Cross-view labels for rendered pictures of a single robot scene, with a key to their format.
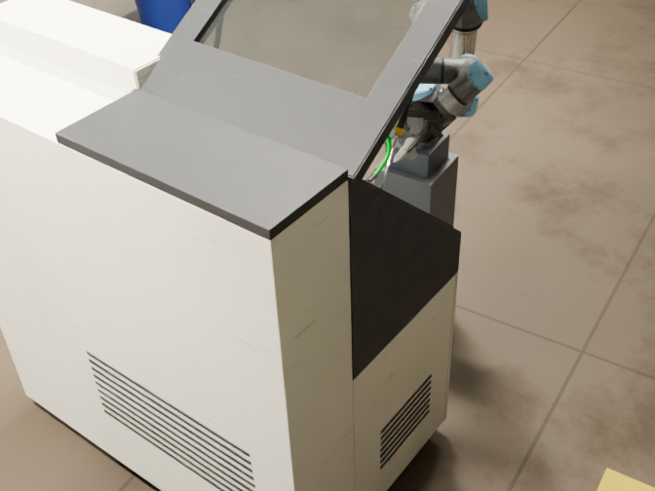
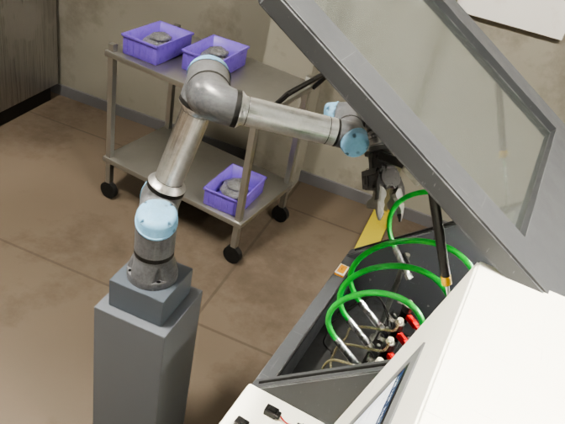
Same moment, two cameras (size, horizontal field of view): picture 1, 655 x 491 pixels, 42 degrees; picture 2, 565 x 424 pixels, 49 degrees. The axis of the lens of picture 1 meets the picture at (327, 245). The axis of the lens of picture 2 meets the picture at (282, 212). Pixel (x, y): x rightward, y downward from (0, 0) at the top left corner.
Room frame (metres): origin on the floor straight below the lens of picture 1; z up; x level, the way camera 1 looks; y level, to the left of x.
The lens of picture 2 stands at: (2.84, 1.07, 2.15)
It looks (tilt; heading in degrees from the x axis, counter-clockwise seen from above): 34 degrees down; 251
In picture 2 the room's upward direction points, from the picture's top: 12 degrees clockwise
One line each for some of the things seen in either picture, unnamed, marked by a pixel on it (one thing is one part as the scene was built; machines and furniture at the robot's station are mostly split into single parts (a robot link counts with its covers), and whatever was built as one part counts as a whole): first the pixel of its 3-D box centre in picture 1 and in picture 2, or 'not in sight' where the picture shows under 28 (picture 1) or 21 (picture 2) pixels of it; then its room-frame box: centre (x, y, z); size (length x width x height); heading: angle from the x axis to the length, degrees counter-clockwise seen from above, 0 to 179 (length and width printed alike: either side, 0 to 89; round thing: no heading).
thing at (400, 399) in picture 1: (322, 364); not in sight; (2.06, 0.04, 0.39); 0.70 x 0.58 x 0.79; 51
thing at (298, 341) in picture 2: not in sight; (308, 331); (2.27, -0.13, 0.87); 0.62 x 0.04 x 0.16; 51
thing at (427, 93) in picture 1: (421, 98); (155, 227); (2.71, -0.36, 1.07); 0.13 x 0.12 x 0.14; 83
